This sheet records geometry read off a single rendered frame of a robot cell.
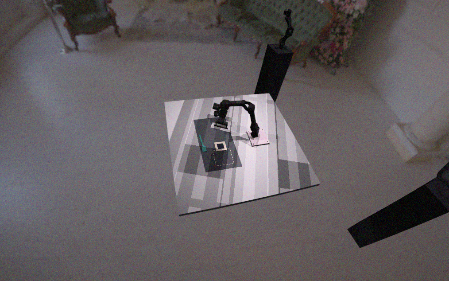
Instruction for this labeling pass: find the teal small trowel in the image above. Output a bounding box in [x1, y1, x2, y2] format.
[199, 135, 207, 152]

